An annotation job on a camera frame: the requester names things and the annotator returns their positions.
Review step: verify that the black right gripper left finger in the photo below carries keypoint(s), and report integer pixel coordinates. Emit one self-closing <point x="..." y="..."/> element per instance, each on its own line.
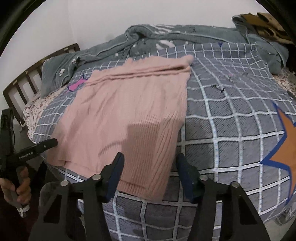
<point x="75" y="211"/>

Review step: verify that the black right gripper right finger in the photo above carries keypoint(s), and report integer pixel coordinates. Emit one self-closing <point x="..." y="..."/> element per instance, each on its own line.
<point x="239" y="218"/>

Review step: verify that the pink knitted sweater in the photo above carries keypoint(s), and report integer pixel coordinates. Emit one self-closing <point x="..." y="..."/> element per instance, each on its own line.
<point x="136" y="109"/>

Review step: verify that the person's left hand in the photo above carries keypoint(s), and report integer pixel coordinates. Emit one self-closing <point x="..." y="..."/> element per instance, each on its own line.
<point x="23" y="192"/>

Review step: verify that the floral mattress cover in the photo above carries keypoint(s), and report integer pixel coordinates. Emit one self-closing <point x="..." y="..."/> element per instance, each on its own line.
<point x="34" y="108"/>

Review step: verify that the dark wooden headboard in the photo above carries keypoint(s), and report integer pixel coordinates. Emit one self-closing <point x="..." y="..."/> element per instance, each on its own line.
<point x="28" y="84"/>

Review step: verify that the grey checked bed sheet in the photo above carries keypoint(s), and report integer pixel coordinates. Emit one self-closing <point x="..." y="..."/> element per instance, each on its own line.
<point x="230" y="126"/>

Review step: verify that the grey-green fleece blanket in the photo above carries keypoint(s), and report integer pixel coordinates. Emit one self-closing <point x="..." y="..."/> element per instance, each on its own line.
<point x="144" y="38"/>

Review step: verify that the brown camouflage garment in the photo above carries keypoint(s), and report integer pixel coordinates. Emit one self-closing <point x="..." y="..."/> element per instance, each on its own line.
<point x="268" y="27"/>

